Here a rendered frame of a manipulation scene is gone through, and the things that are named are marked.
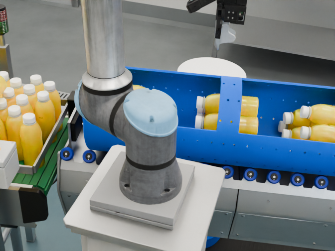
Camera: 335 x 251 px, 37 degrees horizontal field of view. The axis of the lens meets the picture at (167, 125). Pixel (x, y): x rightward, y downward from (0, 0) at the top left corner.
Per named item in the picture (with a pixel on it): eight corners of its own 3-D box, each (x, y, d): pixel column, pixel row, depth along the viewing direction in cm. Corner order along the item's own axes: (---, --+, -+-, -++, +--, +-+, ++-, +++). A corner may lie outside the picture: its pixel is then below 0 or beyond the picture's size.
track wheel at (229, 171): (235, 165, 158) (234, 165, 160) (220, 164, 158) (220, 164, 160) (233, 179, 157) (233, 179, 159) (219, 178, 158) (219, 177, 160)
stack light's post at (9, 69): (33, 242, 255) (5, 48, 193) (26, 241, 255) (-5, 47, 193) (36, 236, 258) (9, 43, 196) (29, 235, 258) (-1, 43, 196)
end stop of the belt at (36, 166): (36, 173, 155) (35, 166, 153) (33, 173, 155) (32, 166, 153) (70, 106, 188) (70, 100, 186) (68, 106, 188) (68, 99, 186)
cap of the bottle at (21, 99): (23, 105, 164) (23, 100, 163) (13, 102, 165) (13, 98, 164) (30, 100, 167) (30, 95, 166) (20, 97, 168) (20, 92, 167)
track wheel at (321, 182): (329, 176, 156) (328, 175, 158) (315, 174, 156) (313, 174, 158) (328, 189, 156) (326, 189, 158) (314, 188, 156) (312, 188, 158)
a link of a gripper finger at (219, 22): (220, 41, 141) (223, 11, 136) (214, 40, 141) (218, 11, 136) (220, 34, 145) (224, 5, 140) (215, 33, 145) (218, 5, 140)
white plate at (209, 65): (167, 80, 191) (167, 83, 192) (237, 96, 184) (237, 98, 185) (189, 52, 213) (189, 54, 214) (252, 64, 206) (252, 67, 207)
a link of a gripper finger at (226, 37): (233, 55, 145) (237, 26, 139) (213, 53, 145) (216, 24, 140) (233, 51, 147) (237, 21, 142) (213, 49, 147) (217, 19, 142)
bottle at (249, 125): (255, 143, 155) (198, 137, 156) (255, 127, 159) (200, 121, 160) (258, 128, 149) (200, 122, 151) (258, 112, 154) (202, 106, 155)
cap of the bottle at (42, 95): (40, 94, 170) (39, 89, 169) (51, 95, 170) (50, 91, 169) (35, 99, 167) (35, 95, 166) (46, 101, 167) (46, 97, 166)
